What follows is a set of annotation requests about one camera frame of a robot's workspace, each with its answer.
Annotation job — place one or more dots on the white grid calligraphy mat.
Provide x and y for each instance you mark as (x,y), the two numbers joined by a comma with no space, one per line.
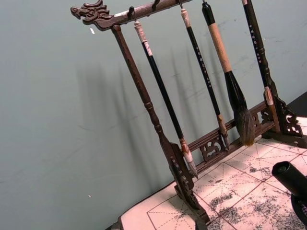
(239,182)

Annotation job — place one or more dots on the black cylinder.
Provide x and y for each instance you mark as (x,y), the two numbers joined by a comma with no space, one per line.
(287,177)

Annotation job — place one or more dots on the dark wooden dragon brush rack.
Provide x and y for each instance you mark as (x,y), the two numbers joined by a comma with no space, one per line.
(134,69)

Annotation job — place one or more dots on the black brush with white ferrule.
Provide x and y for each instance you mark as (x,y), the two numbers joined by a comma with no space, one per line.
(255,43)

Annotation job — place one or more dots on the black brush with white cap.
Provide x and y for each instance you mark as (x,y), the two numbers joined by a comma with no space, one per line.
(158,79)

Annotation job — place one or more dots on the black round textured object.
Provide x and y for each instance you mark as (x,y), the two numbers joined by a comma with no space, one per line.
(299,212)

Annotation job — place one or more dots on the thin black brush white cap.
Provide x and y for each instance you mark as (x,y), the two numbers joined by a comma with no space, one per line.
(204,69)

